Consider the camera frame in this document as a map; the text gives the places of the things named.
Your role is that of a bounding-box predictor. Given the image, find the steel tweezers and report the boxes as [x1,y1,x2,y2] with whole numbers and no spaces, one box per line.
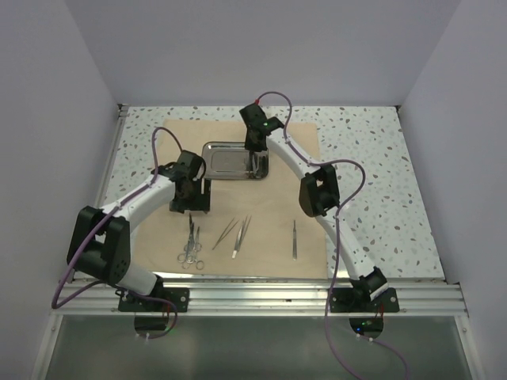
[241,215,252,241]
[212,218,238,250]
[231,222,246,260]

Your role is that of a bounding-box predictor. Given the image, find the steel surgical scissors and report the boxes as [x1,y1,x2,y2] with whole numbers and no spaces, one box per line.
[184,215,201,252]

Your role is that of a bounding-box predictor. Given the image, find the beige surgical wrap cloth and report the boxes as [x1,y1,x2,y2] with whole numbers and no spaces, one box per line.
[129,117,330,279]

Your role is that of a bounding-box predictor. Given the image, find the steel ring-handled clamp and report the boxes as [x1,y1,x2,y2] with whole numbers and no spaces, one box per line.
[177,226,201,264]

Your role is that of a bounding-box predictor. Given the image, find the steel scalpel handle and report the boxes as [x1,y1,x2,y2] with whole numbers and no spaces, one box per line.
[292,219,298,261]
[249,152,263,179]

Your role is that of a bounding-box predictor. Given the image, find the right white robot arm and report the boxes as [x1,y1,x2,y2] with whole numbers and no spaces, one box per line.
[239,102,388,311]

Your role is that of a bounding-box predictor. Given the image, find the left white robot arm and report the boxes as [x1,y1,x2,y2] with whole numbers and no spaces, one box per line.
[61,150,211,311]

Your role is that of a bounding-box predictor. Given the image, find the stainless steel instrument tray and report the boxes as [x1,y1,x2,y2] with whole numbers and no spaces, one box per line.
[201,142,269,181]

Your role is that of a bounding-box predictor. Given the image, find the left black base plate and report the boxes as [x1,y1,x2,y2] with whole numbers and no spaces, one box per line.
[115,287,189,313]

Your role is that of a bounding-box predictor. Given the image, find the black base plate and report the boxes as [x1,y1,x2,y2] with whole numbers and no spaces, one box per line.
[115,287,189,313]
[330,287,400,314]

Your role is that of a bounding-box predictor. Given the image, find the aluminium mounting rail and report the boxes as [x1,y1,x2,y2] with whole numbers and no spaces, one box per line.
[51,279,472,317]

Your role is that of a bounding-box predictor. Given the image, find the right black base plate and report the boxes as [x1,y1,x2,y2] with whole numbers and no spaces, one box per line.
[330,287,400,314]

